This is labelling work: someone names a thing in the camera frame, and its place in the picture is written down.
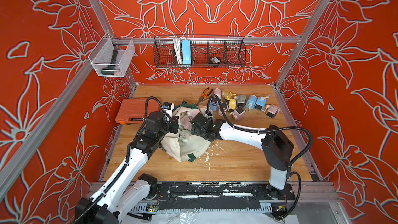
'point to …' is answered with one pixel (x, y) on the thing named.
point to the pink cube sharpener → (238, 113)
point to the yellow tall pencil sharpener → (232, 104)
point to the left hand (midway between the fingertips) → (177, 115)
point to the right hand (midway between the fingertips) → (196, 128)
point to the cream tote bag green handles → (184, 145)
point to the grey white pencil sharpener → (184, 135)
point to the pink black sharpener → (271, 110)
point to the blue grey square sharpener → (213, 103)
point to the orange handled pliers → (204, 94)
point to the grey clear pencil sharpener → (241, 100)
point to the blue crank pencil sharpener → (261, 102)
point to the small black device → (215, 60)
